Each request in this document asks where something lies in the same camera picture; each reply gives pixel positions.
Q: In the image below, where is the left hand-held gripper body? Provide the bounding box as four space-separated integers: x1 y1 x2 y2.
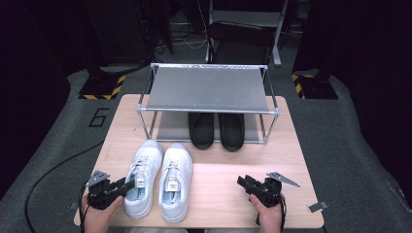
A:
86 170 126 211

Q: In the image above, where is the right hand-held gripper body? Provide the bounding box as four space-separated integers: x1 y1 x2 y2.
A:
248 171 301 209

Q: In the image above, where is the white sneaker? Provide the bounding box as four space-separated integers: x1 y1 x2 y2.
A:
157 142 194 223
121 139 163 218

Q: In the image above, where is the black flip-flop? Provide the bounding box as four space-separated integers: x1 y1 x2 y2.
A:
188 112 215 150
218 113 246 152

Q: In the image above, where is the metal shoe rack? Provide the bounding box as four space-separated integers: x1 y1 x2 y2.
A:
136 62 280 145

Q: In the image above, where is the person's left hand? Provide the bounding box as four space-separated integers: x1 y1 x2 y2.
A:
81 193 125 233

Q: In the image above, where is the person's right hand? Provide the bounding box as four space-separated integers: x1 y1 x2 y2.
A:
248 193 287 233

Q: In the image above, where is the striped black stand base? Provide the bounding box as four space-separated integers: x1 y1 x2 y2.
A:
291 71 339 100
78 66 126 101

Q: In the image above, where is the black chair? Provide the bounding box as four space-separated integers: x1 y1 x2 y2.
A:
206 20 276 66

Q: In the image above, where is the white metal desk frame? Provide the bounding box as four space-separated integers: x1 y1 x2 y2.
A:
204 0 290 68

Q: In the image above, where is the white floor cable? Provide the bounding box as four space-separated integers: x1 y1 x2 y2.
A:
174 30 208 50

